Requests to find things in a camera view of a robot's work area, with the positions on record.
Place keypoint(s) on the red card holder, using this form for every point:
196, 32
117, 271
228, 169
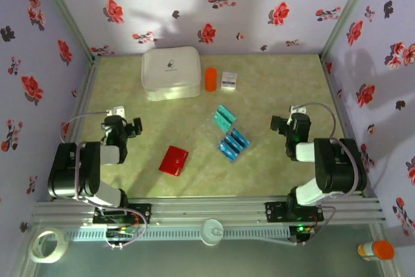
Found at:
173, 161

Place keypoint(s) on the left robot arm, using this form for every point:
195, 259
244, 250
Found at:
87, 166

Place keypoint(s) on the white medicine pouch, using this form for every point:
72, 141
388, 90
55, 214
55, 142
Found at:
172, 72

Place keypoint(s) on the small white medicine box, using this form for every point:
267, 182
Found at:
229, 80

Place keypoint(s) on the all-orange pill bottle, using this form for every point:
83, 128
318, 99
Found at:
210, 79

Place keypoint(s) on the green circuit board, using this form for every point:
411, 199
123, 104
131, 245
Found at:
301, 230
121, 232

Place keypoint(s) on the clear tape roll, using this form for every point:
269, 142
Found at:
65, 243

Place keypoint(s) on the yellow bottle with orange cap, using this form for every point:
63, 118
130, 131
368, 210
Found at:
377, 251

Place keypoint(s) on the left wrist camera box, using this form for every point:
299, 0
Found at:
116, 111

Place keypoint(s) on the aluminium side rail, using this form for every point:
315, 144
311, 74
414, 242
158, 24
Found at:
340, 108
82, 102

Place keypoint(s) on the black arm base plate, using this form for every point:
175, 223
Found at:
142, 213
274, 212

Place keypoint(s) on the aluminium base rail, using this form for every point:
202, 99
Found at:
210, 209

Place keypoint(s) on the aluminium frame post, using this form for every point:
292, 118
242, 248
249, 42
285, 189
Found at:
68, 14
347, 14

